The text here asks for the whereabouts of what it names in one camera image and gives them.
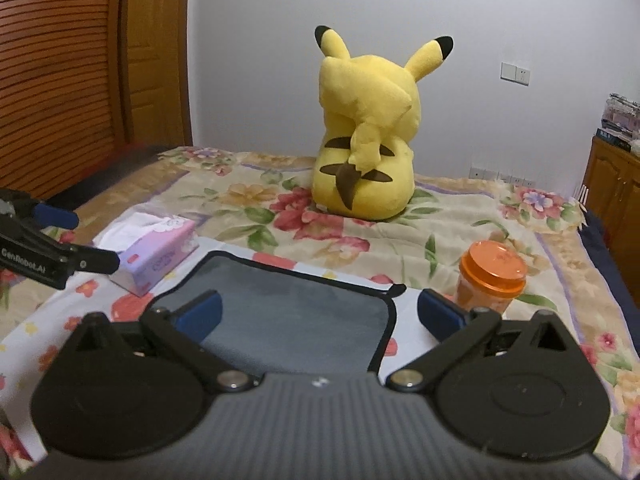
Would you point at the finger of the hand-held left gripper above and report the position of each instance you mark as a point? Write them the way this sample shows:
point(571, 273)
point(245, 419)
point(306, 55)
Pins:
point(95, 261)
point(57, 216)

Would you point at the floral blanket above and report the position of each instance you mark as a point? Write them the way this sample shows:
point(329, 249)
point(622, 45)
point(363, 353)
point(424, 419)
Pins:
point(450, 220)

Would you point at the yellow plush toy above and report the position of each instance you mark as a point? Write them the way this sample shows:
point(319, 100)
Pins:
point(367, 125)

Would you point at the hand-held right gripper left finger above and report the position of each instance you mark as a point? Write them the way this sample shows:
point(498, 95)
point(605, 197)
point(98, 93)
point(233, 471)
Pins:
point(199, 316)

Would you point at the white wall switch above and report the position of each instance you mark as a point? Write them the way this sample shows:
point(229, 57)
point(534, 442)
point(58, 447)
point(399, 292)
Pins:
point(515, 73)

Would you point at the wooden cabinet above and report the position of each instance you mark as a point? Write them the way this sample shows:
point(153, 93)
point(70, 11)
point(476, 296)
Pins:
point(617, 210)

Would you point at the orange lidded jar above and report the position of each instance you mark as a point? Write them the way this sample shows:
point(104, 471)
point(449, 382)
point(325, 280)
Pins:
point(492, 280)

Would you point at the white ribbed object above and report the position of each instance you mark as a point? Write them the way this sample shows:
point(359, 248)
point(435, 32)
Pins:
point(581, 195)

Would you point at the white wall socket row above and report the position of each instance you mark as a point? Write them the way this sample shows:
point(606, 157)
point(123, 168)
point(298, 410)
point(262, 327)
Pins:
point(500, 176)

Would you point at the wooden slatted wardrobe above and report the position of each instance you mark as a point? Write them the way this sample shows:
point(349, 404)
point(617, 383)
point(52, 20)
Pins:
point(55, 70)

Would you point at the pink tissue box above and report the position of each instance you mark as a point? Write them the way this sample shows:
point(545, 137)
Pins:
point(155, 255)

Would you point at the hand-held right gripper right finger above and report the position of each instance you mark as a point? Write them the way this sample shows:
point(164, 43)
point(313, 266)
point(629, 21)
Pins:
point(440, 316)

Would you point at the wooden door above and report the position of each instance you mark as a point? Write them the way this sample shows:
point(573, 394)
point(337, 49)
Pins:
point(155, 50)

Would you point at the dark book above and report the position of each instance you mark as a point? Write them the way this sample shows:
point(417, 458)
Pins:
point(612, 139)

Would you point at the grey towel with black trim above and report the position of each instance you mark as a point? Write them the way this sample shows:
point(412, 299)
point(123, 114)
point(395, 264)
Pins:
point(300, 310)

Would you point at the dark blue bed sheet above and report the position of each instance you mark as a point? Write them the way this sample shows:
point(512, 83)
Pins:
point(612, 265)

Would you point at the stack of items on cabinet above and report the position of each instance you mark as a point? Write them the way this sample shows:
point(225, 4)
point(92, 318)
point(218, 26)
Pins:
point(622, 112)

